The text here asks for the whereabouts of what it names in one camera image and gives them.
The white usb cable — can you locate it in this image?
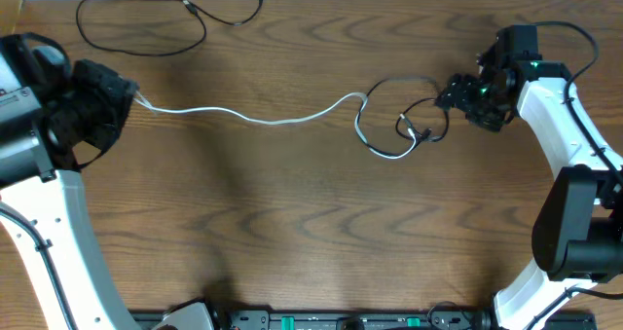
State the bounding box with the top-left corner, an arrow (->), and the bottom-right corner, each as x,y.
133,90 -> 420,161

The long black usb cable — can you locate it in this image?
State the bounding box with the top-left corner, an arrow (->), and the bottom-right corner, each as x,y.
75,0 -> 265,57

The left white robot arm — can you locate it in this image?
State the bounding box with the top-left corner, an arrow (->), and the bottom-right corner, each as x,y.
1,33 -> 216,329

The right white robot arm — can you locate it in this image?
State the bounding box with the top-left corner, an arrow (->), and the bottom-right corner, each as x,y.
435,22 -> 622,329

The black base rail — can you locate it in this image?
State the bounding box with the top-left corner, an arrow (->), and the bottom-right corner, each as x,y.
129,299 -> 598,330

